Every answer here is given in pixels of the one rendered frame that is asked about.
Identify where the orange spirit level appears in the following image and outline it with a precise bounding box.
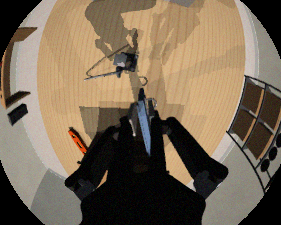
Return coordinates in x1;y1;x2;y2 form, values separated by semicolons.
68;129;88;155

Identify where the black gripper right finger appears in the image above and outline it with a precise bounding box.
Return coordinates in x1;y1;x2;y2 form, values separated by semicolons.
145;100;229;212

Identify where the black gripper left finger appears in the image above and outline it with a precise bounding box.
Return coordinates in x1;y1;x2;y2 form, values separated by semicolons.
65;103;138;211

